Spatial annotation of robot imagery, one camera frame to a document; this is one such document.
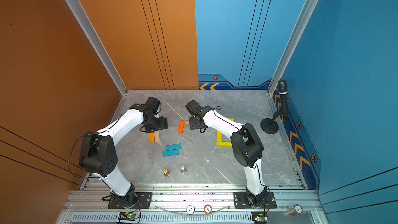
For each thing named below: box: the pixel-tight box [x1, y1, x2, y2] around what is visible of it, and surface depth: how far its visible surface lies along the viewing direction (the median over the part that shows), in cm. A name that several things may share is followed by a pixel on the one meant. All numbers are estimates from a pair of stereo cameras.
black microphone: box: [277, 79, 289, 122], surface depth 83 cm
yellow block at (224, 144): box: [217, 142, 233, 148], surface depth 93 cm
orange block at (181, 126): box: [177, 120, 186, 134], surface depth 101 cm
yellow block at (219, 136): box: [216, 130, 223, 146], surface depth 96 cm
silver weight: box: [180, 165, 188, 175], surface depth 82 cm
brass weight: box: [162, 168, 171, 178], surface depth 82 cm
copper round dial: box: [203, 203, 213, 215], surface depth 72 cm
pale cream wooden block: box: [154, 130, 161, 143], surface depth 96 cm
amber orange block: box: [148, 132, 155, 143], surface depth 96 cm
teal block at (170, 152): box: [162, 149, 179, 158], surface depth 90 cm
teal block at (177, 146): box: [165, 143, 182, 151], surface depth 93 cm
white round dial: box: [186, 204, 196, 216], surface depth 72 cm
